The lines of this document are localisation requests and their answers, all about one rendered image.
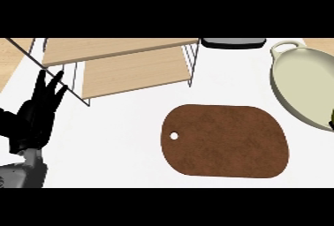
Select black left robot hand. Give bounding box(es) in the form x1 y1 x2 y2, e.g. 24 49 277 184
0 69 70 154

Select dark grey appliance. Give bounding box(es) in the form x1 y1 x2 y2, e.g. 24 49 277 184
200 37 269 50

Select cream pot with handle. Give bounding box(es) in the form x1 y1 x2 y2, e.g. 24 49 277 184
269 40 334 132

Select brown wooden cutting board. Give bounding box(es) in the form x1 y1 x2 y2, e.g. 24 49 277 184
160 103 292 179

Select wire rack with wooden shelves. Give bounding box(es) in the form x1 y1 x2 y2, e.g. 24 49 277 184
5 37 203 108

